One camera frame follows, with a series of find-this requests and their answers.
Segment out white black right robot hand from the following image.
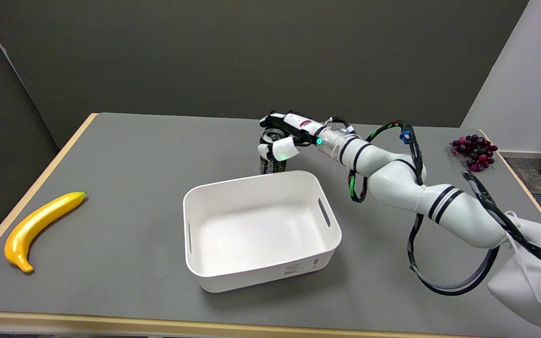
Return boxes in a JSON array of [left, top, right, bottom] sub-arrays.
[[257, 111, 326, 162]]

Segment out black soda can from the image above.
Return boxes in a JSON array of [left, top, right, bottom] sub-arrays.
[[259, 129, 291, 175]]

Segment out white plastic storage bin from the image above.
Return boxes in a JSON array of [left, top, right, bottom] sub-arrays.
[[183, 170, 342, 294]]

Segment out dark red grape bunch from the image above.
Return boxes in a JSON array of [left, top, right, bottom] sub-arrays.
[[449, 134, 499, 173]]

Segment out yellow plastic banana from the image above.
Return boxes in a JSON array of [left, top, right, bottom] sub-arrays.
[[4, 192, 86, 274]]

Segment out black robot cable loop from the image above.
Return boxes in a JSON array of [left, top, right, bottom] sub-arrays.
[[325, 116, 541, 297]]

